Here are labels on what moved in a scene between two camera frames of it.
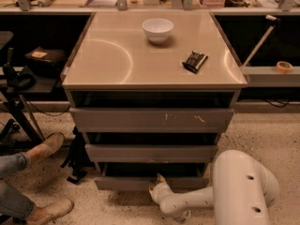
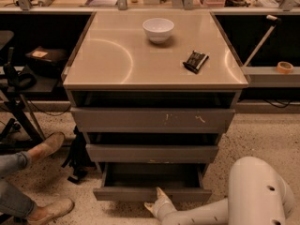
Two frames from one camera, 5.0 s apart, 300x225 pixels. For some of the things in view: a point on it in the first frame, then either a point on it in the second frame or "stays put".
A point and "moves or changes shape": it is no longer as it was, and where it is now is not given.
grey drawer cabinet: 152,91 stays put
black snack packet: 195,61 stays put
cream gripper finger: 159,178 to 160,193
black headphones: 21,81 stays put
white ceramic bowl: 157,29 stays put
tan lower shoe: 51,211 stays put
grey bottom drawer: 137,176 moves or changes shape
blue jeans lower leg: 13,202 stays put
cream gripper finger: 151,189 to 150,205
